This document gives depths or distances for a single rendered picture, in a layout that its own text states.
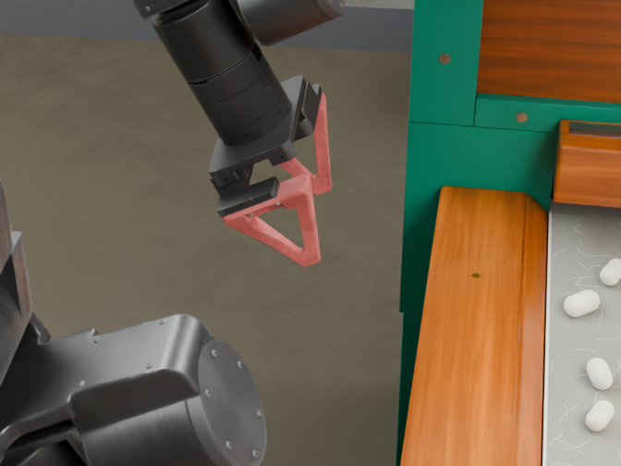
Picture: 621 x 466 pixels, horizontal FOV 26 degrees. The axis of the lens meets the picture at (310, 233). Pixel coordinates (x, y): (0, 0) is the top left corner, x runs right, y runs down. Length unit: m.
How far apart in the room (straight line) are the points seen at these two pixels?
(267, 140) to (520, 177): 0.58
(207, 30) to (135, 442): 0.43
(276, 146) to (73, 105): 2.34
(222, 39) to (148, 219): 1.90
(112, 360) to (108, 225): 2.26
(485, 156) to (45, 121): 1.86
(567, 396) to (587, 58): 0.37
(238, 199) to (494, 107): 0.56
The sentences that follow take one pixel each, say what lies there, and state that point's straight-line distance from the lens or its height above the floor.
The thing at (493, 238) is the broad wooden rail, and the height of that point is 0.77.
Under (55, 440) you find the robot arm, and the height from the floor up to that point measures 1.18.
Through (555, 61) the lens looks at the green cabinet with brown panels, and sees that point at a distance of 1.43.
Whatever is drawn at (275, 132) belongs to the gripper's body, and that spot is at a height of 1.09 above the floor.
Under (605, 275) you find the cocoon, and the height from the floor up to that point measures 0.75.
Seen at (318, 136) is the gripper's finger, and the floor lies 1.04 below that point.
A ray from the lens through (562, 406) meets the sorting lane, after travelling 1.26.
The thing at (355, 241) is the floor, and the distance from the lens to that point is 2.73.
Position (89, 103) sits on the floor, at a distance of 3.26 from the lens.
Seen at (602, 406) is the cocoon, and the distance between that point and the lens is 1.23.
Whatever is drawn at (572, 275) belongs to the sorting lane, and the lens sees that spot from 1.42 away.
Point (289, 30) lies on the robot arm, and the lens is 0.92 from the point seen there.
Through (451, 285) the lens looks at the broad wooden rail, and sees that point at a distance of 1.34.
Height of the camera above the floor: 1.57
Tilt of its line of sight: 35 degrees down
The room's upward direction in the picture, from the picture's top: straight up
